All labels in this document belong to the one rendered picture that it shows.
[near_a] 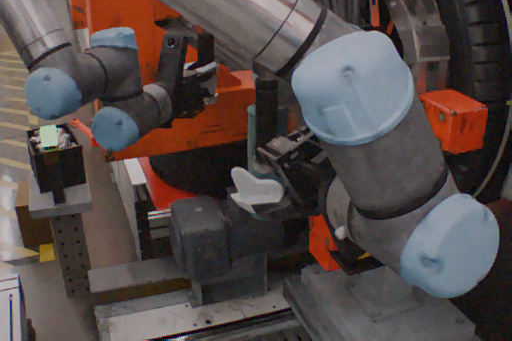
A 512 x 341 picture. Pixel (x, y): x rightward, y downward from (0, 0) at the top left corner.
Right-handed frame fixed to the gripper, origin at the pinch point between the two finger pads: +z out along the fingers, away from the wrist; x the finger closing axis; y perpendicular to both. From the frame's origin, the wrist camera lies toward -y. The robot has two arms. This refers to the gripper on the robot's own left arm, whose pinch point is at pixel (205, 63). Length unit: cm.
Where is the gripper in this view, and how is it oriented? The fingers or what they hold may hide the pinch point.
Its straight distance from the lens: 116.2
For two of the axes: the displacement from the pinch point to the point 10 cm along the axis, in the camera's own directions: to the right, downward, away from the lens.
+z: 3.8, -3.7, 8.5
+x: 9.2, 0.9, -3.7
